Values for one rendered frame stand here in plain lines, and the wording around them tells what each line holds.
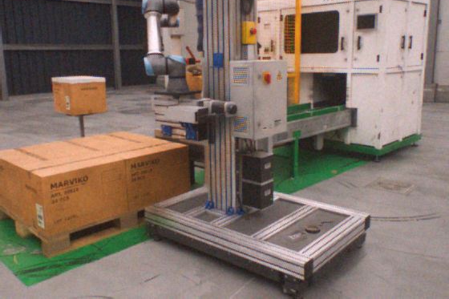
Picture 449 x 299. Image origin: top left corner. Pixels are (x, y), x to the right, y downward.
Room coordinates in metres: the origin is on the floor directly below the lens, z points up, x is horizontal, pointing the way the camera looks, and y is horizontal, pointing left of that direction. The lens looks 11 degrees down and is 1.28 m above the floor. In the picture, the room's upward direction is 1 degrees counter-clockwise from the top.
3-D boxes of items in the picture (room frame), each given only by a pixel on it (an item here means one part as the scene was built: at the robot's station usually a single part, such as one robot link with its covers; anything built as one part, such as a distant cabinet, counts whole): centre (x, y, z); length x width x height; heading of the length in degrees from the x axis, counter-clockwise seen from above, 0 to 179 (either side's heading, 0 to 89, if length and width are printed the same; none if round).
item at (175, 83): (2.79, 0.28, 1.09); 0.15 x 0.15 x 0.10
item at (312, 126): (4.14, -0.70, 0.50); 2.31 x 0.05 x 0.19; 135
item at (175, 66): (2.79, 0.29, 1.20); 0.13 x 0.12 x 0.14; 98
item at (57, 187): (3.30, 1.04, 0.34); 1.20 x 1.00 x 0.40; 135
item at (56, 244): (3.30, 1.04, 0.07); 1.20 x 1.00 x 0.14; 135
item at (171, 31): (4.73, 0.47, 1.62); 0.20 x 0.05 x 0.30; 135
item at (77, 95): (5.02, 1.68, 0.82); 0.60 x 0.40 x 0.40; 40
